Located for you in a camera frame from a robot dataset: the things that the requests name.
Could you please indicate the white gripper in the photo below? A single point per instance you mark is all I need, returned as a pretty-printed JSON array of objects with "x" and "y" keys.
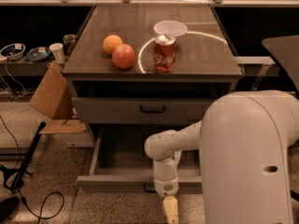
[{"x": 166, "y": 187}]

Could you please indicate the grey drawer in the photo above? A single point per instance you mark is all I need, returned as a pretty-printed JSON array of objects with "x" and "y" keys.
[
  {"x": 127, "y": 158},
  {"x": 140, "y": 110}
]

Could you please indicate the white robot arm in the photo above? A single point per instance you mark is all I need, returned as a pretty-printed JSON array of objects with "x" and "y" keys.
[{"x": 243, "y": 139}]

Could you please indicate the grey top drawer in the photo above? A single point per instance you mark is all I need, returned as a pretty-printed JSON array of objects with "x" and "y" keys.
[{"x": 140, "y": 110}]

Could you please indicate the grey drawer cabinet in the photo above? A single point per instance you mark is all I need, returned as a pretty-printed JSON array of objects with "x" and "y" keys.
[{"x": 205, "y": 67}]

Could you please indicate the red apple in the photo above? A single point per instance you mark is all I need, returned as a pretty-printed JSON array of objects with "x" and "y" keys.
[{"x": 123, "y": 56}]

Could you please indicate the black stand leg left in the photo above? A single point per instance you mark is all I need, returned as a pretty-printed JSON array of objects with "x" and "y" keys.
[{"x": 13, "y": 176}]

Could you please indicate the red cola can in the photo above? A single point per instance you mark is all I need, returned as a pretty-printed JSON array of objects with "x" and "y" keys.
[{"x": 164, "y": 53}]

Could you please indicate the brown cardboard box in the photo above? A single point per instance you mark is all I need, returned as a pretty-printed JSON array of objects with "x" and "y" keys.
[{"x": 53, "y": 99}]

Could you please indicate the black round floor base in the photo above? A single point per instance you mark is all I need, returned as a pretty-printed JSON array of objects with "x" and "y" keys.
[{"x": 8, "y": 208}]

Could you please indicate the orange fruit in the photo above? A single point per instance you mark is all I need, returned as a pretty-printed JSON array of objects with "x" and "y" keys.
[{"x": 110, "y": 43}]

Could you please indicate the white plastic bowl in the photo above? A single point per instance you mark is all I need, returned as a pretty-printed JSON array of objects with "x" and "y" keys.
[{"x": 174, "y": 28}]

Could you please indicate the white paper cup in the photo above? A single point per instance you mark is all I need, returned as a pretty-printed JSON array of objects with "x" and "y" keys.
[{"x": 57, "y": 49}]

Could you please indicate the dark glass jar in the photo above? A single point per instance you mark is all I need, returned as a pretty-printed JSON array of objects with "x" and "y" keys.
[{"x": 69, "y": 41}]

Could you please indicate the grey shelf ledge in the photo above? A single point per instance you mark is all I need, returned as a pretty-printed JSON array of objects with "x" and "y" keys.
[{"x": 25, "y": 68}]

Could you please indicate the white and blue bowl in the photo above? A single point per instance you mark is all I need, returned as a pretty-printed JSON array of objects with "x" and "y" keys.
[{"x": 13, "y": 52}]

